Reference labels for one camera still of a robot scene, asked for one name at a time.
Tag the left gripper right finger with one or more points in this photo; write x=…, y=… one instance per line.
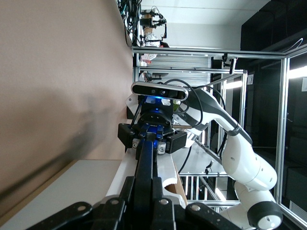
x=168, y=215

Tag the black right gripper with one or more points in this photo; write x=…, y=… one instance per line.
x=156, y=115

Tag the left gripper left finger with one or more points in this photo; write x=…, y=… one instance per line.
x=127, y=210

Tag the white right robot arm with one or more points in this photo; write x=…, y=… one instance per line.
x=239, y=153

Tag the grey slatted window blind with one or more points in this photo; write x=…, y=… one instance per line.
x=182, y=62

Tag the white plastic bag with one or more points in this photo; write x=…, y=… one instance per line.
x=151, y=39

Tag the white paper sign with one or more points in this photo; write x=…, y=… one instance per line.
x=250, y=79

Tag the brown table cloth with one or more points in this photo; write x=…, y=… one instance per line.
x=60, y=60

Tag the white paper label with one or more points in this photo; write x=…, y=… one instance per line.
x=304, y=84

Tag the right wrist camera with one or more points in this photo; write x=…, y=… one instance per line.
x=144, y=89

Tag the small camera on stand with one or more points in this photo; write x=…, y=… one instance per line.
x=209, y=164

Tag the black frame-mounted camera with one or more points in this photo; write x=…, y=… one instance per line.
x=232, y=65

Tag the black camera rig stand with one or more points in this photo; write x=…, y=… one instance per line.
x=164, y=26

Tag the aluminium cage frame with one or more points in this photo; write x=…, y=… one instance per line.
x=281, y=119

